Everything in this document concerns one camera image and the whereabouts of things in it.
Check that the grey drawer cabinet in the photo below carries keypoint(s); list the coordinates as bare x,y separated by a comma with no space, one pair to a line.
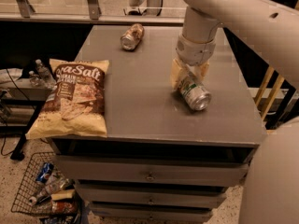
147,120

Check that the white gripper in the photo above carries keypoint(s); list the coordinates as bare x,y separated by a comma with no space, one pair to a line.
194,51

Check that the brown soda can lying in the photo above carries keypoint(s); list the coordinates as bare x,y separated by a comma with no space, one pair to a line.
132,37

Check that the black side table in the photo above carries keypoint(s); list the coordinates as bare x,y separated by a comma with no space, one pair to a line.
20,102

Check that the grey drawer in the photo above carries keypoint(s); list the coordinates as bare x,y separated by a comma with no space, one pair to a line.
151,212
149,196
149,171

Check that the clear water bottle tall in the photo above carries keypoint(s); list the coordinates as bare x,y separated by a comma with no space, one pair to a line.
45,74

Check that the wire mesh basket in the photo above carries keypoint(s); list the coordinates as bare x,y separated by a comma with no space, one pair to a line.
29,187

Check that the red snack packet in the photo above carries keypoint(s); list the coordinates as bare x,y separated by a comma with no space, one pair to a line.
64,207

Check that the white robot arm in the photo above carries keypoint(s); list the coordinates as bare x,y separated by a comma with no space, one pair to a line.
271,189

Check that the middle grey drawer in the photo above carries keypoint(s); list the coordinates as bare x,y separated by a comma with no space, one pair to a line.
149,196

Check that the blue pepsi can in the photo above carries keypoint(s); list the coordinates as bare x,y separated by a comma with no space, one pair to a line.
45,172

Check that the plastic bottle in basket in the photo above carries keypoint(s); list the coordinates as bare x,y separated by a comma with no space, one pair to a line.
49,189

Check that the clear water bottle small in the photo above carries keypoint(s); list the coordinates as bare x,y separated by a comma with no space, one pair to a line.
34,79

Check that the green white 7up can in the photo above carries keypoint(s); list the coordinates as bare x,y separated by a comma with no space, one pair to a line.
194,93

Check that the bottom grey drawer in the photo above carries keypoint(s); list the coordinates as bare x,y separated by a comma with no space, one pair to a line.
151,212

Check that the yellow sponge in basket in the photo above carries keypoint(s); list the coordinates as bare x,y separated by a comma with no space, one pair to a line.
63,194

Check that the top grey drawer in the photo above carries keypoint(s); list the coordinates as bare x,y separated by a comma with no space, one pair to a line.
149,171

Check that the sea salt chips bag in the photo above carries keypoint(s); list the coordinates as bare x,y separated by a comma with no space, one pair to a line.
76,104

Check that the metal railing frame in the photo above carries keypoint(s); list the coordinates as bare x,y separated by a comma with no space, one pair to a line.
89,11

